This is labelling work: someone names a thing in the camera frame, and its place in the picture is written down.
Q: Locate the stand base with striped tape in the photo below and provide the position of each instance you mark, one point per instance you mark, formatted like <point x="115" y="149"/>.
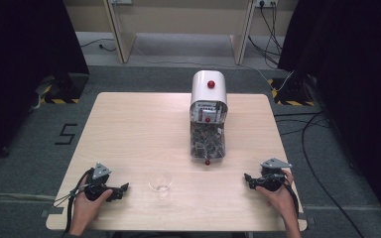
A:
<point x="64" y="89"/>
<point x="292" y="94"/>

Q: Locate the black curtain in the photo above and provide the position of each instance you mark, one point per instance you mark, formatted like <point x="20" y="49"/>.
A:
<point x="23" y="72"/>
<point x="357" y="86"/>

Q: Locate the pile of dark tea bags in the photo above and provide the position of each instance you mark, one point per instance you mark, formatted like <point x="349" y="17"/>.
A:
<point x="207" y="142"/>

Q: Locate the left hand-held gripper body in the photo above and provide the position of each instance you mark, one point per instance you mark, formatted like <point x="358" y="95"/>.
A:
<point x="98" y="188"/>

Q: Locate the white wall socket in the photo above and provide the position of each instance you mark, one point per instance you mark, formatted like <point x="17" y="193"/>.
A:
<point x="266" y="2"/>

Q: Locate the white and red packets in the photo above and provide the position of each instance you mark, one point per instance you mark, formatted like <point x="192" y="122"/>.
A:
<point x="208" y="112"/>

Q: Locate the white drawer box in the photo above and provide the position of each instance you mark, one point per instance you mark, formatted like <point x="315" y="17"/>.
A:
<point x="209" y="95"/>

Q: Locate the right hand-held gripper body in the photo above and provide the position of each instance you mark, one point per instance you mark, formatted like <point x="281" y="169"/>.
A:
<point x="271" y="177"/>

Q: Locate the beige wooden desk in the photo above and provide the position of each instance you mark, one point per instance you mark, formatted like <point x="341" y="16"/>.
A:
<point x="121" y="39"/>

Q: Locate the person's left hand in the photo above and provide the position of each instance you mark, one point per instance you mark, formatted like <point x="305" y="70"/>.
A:
<point x="86" y="209"/>

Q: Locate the person's right hand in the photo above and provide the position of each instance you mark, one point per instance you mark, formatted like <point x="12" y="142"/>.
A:
<point x="279" y="198"/>

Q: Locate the clear glass cup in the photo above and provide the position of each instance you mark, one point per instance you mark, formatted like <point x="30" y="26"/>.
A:
<point x="160" y="183"/>

